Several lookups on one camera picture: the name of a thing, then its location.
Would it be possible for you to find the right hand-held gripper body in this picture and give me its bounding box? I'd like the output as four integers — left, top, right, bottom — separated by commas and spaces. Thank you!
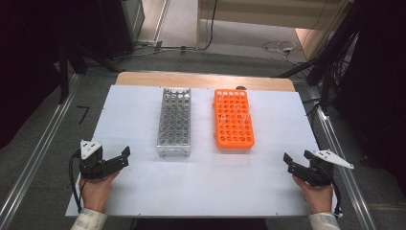
300, 149, 355, 188

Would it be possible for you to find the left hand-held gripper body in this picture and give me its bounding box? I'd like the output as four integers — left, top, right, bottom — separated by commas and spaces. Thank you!
79, 139, 113, 181

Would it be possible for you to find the metal test tube rack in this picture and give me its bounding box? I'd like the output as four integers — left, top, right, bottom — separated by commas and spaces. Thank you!
155, 87, 192, 158

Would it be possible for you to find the orange test tube rack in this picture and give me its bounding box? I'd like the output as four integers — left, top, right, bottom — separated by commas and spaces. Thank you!
212, 88, 257, 150

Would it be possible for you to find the person's right hand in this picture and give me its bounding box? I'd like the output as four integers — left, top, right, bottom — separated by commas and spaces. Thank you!
291, 175, 335, 215

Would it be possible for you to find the person's left hand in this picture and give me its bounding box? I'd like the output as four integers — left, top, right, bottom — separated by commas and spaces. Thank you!
79, 171, 121, 215

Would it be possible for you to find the black metal stand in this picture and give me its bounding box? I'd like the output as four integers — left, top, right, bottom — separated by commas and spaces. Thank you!
56, 41, 124, 105

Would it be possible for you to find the dark curtain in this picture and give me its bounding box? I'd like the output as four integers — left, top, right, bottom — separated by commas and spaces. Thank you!
0, 0, 108, 150
331, 0, 406, 195

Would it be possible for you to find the grey cabinet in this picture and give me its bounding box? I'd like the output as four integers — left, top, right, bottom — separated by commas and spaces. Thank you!
120, 0, 146, 43

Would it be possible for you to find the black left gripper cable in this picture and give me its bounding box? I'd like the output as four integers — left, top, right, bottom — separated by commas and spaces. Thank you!
68, 149, 84, 214

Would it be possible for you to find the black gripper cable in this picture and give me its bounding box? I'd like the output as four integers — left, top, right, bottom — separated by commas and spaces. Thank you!
329, 178, 344, 219
68, 149, 84, 214

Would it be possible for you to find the aluminium floor rail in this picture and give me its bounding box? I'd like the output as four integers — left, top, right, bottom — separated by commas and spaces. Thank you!
152, 0, 171, 43
313, 104, 378, 230
0, 73, 81, 230

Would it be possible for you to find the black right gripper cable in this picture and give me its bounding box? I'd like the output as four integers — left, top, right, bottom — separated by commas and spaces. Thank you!
329, 178, 344, 219

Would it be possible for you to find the black stand with cables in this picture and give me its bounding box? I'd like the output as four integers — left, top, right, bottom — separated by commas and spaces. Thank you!
270, 0, 363, 112

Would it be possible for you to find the white floor cable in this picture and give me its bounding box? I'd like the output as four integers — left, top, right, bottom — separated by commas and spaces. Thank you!
260, 39, 299, 65

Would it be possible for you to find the black hanging cable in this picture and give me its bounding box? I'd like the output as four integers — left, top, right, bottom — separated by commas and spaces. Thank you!
202, 0, 219, 52

